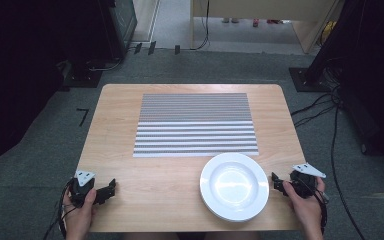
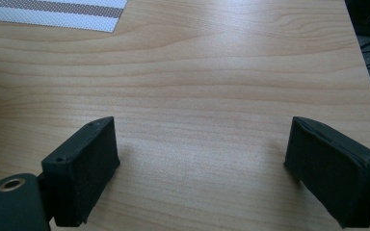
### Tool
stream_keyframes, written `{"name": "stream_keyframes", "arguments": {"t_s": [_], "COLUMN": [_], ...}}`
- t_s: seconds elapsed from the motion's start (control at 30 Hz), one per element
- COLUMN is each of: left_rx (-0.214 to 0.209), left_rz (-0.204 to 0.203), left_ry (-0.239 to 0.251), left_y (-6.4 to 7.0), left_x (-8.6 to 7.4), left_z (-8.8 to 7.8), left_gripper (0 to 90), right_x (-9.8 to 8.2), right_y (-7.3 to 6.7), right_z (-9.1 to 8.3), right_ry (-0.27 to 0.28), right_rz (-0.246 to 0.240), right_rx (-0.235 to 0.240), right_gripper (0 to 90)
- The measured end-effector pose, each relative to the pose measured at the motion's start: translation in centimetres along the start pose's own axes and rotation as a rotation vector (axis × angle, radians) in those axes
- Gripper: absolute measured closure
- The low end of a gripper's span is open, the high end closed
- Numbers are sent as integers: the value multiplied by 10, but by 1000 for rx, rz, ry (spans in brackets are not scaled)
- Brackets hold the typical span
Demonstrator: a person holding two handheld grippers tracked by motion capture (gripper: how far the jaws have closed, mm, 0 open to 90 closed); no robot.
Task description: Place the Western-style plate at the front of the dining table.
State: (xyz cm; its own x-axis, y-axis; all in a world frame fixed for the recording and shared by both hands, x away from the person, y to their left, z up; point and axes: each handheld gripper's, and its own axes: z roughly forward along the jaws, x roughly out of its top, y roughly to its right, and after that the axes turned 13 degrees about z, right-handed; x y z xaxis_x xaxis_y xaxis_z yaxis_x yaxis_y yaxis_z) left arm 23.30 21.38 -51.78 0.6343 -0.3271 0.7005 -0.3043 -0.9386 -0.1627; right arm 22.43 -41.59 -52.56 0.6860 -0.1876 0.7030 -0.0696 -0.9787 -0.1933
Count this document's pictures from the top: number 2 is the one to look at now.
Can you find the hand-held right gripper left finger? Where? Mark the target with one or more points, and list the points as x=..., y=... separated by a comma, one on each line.
x=78, y=173

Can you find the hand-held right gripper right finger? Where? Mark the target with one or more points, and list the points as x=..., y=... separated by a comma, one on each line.
x=334, y=173

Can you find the white striped woven placemat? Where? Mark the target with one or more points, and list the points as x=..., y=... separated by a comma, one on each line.
x=49, y=12

